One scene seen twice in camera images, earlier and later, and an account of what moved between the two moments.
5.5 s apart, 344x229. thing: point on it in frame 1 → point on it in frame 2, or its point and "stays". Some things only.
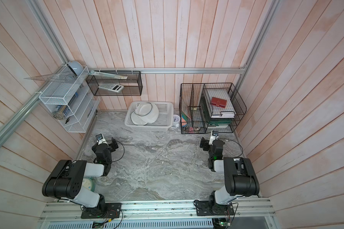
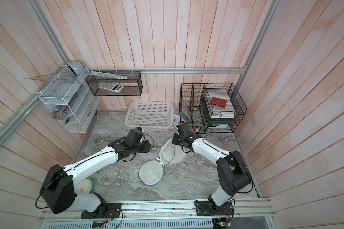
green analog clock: [89, 183] stays
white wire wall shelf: [71, 97] stays
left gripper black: [111, 146] → [146, 147]
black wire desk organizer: [213, 108] stays
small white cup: [176, 121] stays
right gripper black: [206, 142] → [175, 140]
